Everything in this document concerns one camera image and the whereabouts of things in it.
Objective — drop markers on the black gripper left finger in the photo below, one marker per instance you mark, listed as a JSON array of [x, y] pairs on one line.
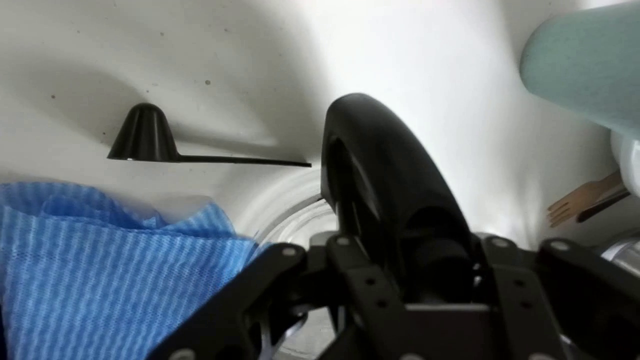
[[227, 300]]

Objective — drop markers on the blue cleaning cloth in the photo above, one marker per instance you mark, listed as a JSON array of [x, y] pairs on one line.
[[101, 273]]

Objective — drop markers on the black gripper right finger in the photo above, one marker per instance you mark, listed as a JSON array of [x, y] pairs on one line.
[[593, 300]]

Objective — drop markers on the wooden fork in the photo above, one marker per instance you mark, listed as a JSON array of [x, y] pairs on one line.
[[580, 201]]

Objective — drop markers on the black plastic scoop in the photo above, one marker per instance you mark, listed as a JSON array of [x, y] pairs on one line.
[[144, 137]]

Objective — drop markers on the green cup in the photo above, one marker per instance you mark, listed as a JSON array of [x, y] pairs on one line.
[[591, 63]]

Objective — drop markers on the white plate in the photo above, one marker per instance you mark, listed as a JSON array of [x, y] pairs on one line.
[[629, 162]]

